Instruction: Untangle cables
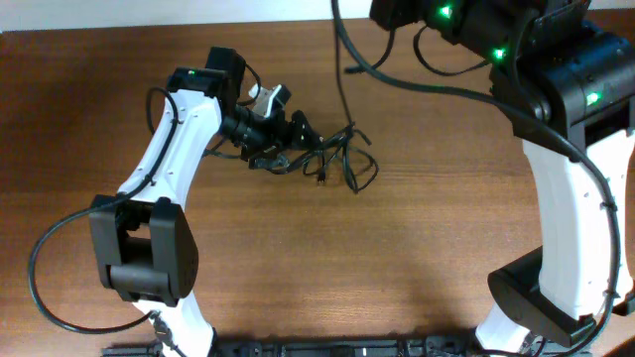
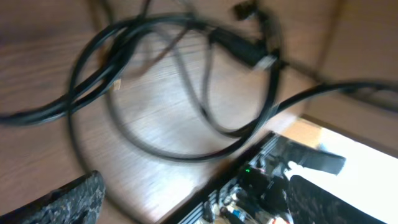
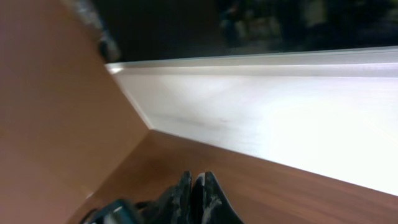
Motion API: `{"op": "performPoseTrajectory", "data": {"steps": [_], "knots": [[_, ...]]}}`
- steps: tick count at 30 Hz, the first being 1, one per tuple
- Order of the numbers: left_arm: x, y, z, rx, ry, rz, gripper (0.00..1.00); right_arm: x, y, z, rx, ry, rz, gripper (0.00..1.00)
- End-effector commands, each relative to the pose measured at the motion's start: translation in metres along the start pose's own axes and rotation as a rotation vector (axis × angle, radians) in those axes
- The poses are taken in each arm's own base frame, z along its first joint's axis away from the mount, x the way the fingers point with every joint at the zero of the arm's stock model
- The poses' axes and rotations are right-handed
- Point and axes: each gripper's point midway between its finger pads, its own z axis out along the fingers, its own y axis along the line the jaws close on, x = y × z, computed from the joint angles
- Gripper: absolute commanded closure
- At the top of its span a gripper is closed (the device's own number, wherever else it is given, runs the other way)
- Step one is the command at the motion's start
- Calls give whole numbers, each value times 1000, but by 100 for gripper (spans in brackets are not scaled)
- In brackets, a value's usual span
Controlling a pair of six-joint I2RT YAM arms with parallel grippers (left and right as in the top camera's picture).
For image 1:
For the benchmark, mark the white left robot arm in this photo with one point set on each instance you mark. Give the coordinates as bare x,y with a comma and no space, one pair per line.
142,241

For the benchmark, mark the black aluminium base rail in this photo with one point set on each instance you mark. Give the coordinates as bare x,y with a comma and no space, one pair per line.
428,347

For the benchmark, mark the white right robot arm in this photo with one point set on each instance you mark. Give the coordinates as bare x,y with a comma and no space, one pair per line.
567,88

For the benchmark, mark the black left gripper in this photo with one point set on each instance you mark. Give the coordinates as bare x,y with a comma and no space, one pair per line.
273,140

